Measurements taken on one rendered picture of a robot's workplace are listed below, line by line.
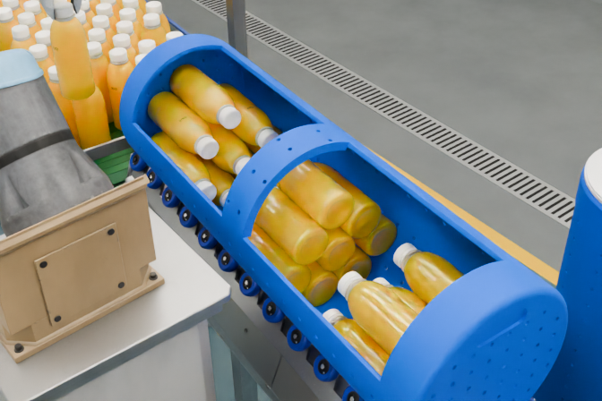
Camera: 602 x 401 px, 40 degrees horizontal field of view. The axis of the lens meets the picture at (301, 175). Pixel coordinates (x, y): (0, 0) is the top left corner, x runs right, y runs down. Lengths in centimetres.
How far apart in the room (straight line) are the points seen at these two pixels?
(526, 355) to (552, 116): 272
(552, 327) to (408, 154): 234
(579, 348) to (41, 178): 113
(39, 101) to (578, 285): 107
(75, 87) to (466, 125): 227
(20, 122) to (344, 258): 56
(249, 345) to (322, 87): 255
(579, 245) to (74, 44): 104
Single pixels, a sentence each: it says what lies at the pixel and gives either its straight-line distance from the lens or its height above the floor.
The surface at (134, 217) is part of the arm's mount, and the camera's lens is 109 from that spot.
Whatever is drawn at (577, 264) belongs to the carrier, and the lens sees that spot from 168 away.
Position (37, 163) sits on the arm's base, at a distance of 109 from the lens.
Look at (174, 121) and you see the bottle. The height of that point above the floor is 113.
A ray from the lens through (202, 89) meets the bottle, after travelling 155.
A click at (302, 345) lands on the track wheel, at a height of 97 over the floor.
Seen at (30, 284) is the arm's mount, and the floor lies 126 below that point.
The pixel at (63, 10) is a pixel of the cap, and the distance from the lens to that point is 166.
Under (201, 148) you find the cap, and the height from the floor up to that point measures 111.
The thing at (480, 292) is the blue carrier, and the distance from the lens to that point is 104.
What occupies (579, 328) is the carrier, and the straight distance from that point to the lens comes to 175.
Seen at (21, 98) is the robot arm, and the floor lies 142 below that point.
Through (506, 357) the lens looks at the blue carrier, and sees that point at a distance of 113.
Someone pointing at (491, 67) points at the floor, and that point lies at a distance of 416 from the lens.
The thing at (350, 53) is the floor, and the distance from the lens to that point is 421.
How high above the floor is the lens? 194
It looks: 36 degrees down
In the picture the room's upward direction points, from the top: 1 degrees counter-clockwise
